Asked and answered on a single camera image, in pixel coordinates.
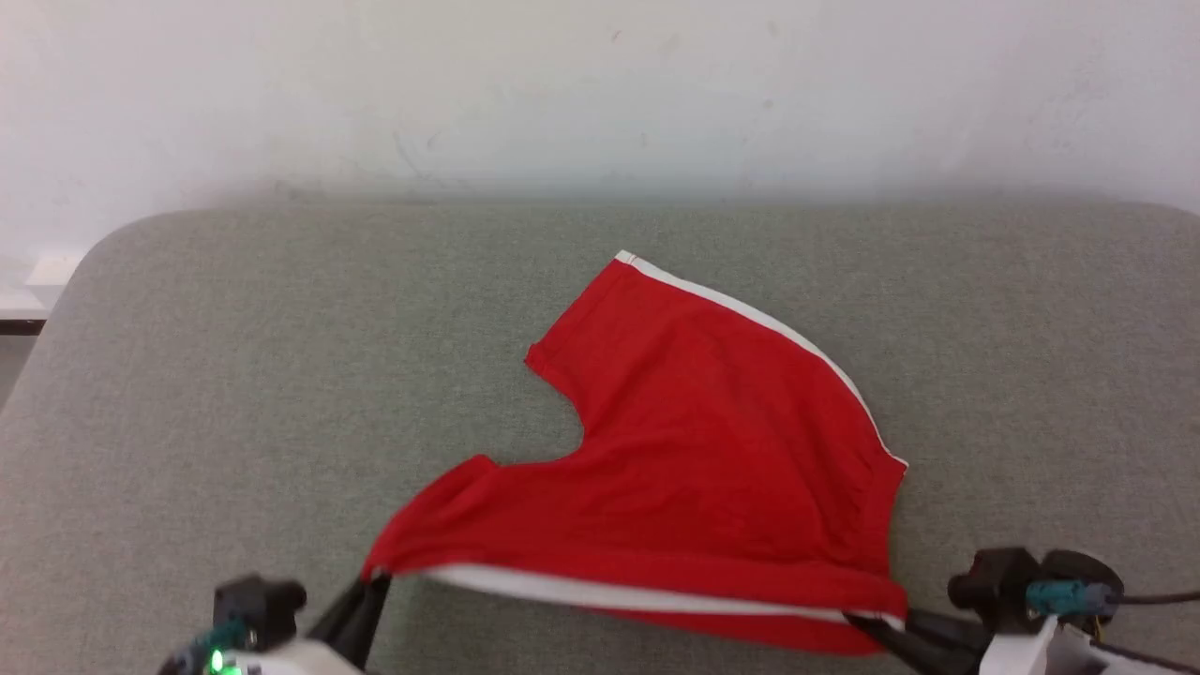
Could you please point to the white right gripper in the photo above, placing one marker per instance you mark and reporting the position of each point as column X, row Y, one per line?
column 1041, row 656

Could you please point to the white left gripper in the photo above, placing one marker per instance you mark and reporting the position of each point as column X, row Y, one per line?
column 291, row 661

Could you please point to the red shorts with white stripes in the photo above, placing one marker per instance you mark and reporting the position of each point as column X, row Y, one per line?
column 712, row 469

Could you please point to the black cylindrical right wrist motor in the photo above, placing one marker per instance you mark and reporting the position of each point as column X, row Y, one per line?
column 1083, row 567

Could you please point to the grey fabric sofa cushion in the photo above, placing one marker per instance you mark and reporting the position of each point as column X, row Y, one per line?
column 281, row 375

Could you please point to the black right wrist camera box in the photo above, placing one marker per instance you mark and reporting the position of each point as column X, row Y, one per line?
column 994, row 586

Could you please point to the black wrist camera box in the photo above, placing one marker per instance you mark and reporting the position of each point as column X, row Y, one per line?
column 253, row 605
column 994, row 586

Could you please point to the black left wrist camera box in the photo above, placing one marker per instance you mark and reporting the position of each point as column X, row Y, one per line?
column 253, row 605

